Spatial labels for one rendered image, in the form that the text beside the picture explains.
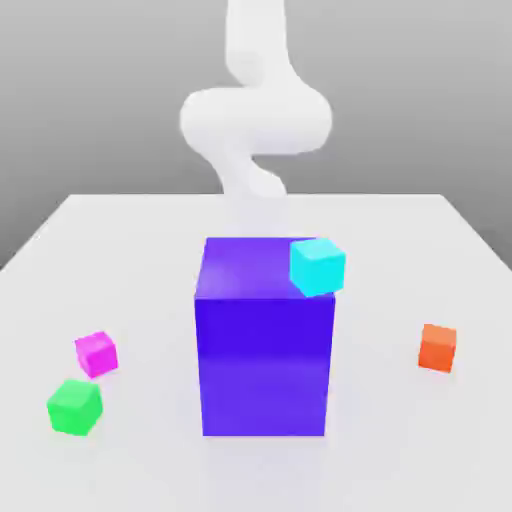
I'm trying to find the small orange cube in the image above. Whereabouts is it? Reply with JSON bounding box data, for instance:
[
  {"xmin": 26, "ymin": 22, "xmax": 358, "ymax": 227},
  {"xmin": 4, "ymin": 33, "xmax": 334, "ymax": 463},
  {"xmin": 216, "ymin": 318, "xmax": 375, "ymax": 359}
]
[{"xmin": 417, "ymin": 323, "xmax": 458, "ymax": 374}]

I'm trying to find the small magenta cube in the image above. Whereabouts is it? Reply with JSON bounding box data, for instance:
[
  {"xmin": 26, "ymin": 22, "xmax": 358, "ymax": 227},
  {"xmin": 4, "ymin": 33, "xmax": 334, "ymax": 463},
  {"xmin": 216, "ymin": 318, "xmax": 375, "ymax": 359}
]
[{"xmin": 74, "ymin": 330, "xmax": 120, "ymax": 380}]

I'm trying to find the small green cube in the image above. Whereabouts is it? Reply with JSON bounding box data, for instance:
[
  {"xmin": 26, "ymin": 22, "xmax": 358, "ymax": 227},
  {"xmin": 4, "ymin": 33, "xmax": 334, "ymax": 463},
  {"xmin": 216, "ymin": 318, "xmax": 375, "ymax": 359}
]
[{"xmin": 46, "ymin": 378, "xmax": 104, "ymax": 438}]

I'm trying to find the small cyan cube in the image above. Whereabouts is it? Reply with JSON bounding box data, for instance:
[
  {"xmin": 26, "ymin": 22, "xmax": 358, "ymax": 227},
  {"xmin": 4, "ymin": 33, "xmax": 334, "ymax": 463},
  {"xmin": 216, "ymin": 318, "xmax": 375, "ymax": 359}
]
[{"xmin": 288, "ymin": 237, "xmax": 347, "ymax": 299}]

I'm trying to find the large blue box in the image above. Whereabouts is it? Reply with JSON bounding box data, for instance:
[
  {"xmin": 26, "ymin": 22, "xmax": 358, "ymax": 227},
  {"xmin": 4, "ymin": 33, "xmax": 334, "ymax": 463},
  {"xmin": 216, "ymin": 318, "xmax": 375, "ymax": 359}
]
[{"xmin": 193, "ymin": 236, "xmax": 336, "ymax": 438}]

